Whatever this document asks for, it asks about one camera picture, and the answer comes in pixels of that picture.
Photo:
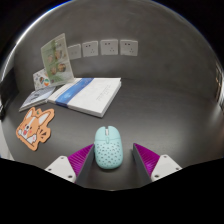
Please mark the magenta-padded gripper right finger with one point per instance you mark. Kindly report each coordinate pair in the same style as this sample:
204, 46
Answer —
163, 165

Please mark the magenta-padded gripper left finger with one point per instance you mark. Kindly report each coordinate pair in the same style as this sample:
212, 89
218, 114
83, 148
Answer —
61, 167

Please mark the mint green perforated computer mouse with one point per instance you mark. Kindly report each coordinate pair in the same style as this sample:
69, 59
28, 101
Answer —
108, 150

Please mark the orange corgi-shaped mouse pad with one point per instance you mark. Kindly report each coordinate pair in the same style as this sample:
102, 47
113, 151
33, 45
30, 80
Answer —
33, 128

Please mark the grey striped book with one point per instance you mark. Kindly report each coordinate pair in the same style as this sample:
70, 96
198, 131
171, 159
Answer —
36, 98

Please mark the white book with blue band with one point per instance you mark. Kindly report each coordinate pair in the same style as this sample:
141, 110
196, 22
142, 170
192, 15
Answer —
90, 95

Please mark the white card with colourful stickers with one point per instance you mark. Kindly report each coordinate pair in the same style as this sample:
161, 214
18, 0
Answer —
40, 80

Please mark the green menu sign stand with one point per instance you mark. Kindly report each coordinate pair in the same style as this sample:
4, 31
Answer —
57, 60

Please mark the window with metal frame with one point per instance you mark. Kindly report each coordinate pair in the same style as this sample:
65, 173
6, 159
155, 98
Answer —
220, 86

